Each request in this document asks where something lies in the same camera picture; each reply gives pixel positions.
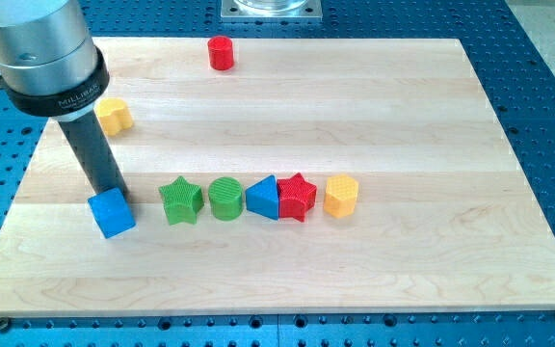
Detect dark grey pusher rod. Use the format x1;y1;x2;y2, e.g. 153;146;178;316
59;112;128;196

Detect blue cube block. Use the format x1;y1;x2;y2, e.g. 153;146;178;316
88;188;136;239

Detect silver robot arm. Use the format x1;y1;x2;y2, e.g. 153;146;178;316
0;0;127;194

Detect yellow heart block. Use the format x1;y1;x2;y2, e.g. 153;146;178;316
95;97;134;136

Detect green star block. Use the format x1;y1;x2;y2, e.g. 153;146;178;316
158;176;204;226

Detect green cylinder block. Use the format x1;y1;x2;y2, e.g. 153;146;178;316
208;176;243;221

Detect red cylinder block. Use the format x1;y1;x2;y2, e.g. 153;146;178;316
207;36;235;71

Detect blue triangle block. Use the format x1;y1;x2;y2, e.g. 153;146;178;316
245;175;279;220

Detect wooden board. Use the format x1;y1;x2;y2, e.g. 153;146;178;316
0;38;555;317

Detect left board clamp screw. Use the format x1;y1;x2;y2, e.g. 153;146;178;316
0;317;12;333

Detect red star block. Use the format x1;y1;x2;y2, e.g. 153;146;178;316
277;173;317;222

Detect yellow hexagon block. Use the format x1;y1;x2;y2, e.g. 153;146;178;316
323;174;359;218

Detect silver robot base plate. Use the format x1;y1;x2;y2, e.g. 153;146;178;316
220;0;323;22

